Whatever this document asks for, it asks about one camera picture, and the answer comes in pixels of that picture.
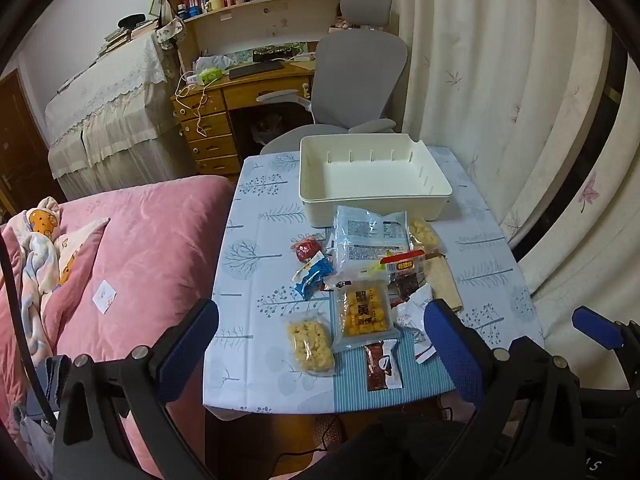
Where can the green tissue packet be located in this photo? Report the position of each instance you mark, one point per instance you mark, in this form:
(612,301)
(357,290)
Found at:
(210,77)

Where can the yellow cracker snack packet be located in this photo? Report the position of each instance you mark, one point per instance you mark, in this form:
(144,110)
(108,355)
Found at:
(361,310)

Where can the black keyboard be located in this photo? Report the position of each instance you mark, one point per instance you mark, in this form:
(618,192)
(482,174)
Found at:
(255,69)

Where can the wooden bookshelf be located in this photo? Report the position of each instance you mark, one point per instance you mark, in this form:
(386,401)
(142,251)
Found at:
(260,15)

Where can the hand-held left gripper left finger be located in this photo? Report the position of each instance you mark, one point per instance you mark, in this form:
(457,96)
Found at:
(187,345)

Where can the yellow mug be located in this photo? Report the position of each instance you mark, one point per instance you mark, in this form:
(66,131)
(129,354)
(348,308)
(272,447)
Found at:
(214,5)

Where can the small blue white snack packet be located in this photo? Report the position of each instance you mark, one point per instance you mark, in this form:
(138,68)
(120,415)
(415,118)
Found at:
(312,275)

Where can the blue grey clothes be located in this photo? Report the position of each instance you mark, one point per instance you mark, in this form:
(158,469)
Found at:
(30,430)

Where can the brown wooden door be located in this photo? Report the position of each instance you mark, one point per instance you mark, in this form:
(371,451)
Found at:
(20,135)

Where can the brown paper snack packet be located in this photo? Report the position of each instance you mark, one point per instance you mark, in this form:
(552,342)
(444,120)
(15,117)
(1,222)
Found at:
(445,280)

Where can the clear popcorn snack packet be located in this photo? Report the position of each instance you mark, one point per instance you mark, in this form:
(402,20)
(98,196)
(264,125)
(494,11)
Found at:
(310,342)

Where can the cartoon print blanket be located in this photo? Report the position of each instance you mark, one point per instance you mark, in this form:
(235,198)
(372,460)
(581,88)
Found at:
(42,250)

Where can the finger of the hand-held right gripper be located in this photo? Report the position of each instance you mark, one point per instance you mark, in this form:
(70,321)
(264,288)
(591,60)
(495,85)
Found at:
(597,331)

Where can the white red snack packet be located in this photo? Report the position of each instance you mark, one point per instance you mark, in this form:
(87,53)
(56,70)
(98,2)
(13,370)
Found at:
(412,317)

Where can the floral cloth bag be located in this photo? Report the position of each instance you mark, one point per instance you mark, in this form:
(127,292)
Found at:
(170,32)

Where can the white lace cover cloth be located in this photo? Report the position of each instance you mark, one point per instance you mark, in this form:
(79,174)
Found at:
(110,100)

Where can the tree print tablecloth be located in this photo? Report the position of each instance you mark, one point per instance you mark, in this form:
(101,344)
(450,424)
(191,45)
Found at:
(260,270)

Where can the dark red snack packet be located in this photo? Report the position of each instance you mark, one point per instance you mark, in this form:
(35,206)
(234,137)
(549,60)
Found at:
(406,290)

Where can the white paper card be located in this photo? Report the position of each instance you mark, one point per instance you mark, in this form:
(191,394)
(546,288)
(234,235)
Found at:
(104,296)

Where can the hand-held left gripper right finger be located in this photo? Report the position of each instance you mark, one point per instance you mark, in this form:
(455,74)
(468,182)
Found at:
(452,350)

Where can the clear puffed snack packet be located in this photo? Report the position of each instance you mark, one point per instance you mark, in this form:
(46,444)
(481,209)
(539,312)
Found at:
(424,235)

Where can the white plastic bin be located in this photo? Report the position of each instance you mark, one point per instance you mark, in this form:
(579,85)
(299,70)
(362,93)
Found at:
(370,175)

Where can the white plastic bag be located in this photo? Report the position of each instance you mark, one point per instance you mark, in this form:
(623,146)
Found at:
(212,63)

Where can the grey office chair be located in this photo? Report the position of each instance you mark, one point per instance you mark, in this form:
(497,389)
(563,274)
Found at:
(355,75)

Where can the stack of books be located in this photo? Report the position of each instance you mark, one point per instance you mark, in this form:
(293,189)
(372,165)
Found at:
(122,36)

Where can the wooden desk with drawers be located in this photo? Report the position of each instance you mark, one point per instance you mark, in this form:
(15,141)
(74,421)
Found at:
(210,125)

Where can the cream leaf print curtain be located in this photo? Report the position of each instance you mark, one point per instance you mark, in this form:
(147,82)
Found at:
(500,60)

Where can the brown chocolate snack packet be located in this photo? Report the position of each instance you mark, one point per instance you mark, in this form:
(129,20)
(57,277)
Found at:
(380,365)

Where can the pink blanket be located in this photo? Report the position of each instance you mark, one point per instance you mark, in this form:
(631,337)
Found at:
(150,240)

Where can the waste bin under desk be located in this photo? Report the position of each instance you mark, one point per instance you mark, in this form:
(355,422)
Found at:
(266,130)

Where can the small red snack packet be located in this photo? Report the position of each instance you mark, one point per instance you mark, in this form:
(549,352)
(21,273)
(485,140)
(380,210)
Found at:
(306,249)

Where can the large clear silver snack packet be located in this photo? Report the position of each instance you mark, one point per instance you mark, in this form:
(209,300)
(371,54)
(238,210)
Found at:
(367,237)

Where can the red yellow label snack packet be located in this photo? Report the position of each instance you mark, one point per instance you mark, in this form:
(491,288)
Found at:
(402,265)

